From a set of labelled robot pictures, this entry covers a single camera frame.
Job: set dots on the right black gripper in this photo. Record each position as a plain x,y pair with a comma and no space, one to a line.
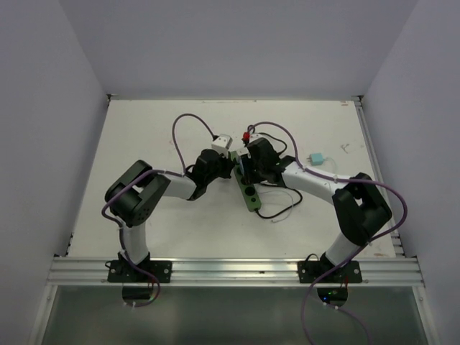
250,177

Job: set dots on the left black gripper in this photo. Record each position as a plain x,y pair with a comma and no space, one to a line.
228,166

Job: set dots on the green power strip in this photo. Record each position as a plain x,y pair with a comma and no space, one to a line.
248,191

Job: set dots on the teal charger plug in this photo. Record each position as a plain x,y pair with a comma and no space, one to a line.
316,159

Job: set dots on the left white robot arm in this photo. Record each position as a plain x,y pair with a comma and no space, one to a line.
131,200

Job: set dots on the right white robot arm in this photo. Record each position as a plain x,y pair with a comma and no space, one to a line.
360,208

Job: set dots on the light blue charger plug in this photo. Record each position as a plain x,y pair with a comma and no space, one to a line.
244,164

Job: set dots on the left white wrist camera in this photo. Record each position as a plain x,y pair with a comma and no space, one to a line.
222,144

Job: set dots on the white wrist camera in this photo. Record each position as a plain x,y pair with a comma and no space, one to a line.
250,134
222,144

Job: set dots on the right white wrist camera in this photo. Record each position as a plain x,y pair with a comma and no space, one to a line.
250,134

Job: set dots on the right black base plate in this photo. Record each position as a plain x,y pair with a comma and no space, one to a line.
310,270

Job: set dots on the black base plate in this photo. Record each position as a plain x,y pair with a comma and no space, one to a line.
120,271
310,270

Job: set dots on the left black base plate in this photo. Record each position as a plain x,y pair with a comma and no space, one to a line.
120,271

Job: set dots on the aluminium rail frame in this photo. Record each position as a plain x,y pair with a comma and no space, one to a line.
215,241

